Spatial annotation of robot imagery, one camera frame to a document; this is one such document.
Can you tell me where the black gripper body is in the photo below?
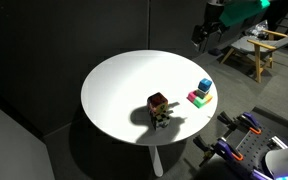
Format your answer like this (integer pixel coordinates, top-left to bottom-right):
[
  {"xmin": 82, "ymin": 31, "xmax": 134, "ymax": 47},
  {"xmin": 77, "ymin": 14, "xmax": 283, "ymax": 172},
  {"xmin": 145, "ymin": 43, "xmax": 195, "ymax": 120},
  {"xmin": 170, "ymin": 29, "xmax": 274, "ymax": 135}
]
[{"xmin": 190, "ymin": 20, "xmax": 225, "ymax": 52}]

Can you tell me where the blue block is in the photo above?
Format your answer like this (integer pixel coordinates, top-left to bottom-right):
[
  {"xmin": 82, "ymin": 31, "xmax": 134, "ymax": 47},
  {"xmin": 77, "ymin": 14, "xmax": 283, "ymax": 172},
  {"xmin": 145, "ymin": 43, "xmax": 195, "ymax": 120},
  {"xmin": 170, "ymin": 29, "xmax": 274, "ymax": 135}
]
[{"xmin": 197, "ymin": 77, "xmax": 213, "ymax": 93}]

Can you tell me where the pink block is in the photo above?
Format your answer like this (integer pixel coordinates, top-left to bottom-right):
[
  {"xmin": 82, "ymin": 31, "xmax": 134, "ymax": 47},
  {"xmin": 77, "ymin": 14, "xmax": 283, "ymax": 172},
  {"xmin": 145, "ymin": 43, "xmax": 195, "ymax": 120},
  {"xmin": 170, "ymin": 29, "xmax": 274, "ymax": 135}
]
[{"xmin": 186, "ymin": 90, "xmax": 199, "ymax": 103}]

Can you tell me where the orange yellow block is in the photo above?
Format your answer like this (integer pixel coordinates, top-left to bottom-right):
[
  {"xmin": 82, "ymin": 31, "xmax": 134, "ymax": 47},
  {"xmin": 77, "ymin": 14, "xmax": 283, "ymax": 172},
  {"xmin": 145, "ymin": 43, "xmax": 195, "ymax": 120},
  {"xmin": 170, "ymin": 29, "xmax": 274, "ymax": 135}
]
[{"xmin": 203, "ymin": 93, "xmax": 214, "ymax": 104}]

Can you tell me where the green block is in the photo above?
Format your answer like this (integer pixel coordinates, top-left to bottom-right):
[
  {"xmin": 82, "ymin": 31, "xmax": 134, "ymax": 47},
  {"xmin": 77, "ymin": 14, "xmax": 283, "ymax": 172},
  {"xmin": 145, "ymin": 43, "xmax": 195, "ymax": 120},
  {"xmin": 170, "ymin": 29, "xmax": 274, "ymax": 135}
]
[{"xmin": 192, "ymin": 97, "xmax": 208, "ymax": 109}]

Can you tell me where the dark blue floor object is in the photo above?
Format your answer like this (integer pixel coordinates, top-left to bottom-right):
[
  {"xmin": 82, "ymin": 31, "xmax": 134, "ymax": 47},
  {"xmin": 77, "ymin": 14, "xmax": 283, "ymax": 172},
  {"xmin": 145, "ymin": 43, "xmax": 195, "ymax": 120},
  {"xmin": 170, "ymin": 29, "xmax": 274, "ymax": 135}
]
[{"xmin": 207, "ymin": 47, "xmax": 223, "ymax": 57}]

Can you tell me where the wooden chair with grey seat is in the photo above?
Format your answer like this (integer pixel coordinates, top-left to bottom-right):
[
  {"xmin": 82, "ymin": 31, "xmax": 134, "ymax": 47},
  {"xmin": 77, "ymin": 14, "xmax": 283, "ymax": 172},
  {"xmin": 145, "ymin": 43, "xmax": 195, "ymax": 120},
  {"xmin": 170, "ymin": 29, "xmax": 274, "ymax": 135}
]
[{"xmin": 220, "ymin": 27, "xmax": 288, "ymax": 84}]

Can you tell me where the clear plastic bag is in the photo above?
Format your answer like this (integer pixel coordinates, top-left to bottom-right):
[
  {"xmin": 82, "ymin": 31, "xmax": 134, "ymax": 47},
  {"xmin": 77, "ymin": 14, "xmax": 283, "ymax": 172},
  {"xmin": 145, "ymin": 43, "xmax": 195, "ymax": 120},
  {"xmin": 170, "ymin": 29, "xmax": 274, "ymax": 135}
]
[{"xmin": 246, "ymin": 19, "xmax": 270, "ymax": 38}]

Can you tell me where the multicoloured patterned cube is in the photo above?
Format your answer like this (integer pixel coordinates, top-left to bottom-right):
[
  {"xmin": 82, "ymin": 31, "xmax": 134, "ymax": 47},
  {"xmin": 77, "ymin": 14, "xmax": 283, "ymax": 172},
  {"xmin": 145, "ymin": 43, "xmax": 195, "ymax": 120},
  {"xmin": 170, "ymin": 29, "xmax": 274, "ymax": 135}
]
[{"xmin": 146, "ymin": 92, "xmax": 169, "ymax": 117}]

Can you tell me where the purple black bar clamp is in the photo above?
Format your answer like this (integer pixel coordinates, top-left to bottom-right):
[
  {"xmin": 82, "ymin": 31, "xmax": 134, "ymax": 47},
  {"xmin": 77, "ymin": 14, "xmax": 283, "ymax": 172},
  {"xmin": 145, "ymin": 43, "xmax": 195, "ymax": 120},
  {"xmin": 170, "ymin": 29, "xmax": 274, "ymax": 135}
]
[
  {"xmin": 192, "ymin": 134, "xmax": 246, "ymax": 168},
  {"xmin": 216, "ymin": 110, "xmax": 263, "ymax": 136}
]

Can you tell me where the black white checkered cube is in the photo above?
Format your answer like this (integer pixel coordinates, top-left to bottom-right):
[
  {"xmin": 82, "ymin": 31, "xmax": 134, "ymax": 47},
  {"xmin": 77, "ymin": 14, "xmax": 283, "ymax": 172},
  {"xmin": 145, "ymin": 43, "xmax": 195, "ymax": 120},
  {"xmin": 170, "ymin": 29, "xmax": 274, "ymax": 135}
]
[{"xmin": 150, "ymin": 112, "xmax": 171, "ymax": 132}]

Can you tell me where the black perforated breadboard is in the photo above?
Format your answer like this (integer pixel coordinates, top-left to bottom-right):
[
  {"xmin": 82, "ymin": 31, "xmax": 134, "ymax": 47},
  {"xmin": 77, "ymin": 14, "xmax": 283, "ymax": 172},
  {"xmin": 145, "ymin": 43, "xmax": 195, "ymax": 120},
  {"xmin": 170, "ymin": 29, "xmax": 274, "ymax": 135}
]
[{"xmin": 229, "ymin": 126, "xmax": 287, "ymax": 180}]

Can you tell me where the grey flat panel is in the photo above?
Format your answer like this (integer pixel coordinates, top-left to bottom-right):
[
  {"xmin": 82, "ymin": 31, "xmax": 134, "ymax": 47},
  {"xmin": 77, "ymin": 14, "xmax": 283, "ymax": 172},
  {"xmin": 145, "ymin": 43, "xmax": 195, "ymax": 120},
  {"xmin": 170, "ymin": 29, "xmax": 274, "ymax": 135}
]
[{"xmin": 0, "ymin": 96, "xmax": 56, "ymax": 180}]

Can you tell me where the aluminium rail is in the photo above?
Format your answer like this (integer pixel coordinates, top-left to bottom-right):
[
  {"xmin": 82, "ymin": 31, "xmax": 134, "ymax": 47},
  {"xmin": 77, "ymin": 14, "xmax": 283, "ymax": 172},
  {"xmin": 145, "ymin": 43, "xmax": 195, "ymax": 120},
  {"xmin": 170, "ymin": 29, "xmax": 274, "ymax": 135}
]
[{"xmin": 267, "ymin": 134, "xmax": 288, "ymax": 151}]

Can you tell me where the white table pedestal leg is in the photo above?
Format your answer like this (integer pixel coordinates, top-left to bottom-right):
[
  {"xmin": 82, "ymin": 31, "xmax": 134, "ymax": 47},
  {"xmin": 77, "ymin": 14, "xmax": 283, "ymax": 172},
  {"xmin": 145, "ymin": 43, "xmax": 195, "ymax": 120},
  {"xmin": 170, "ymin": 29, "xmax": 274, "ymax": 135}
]
[{"xmin": 147, "ymin": 144, "xmax": 165, "ymax": 178}]

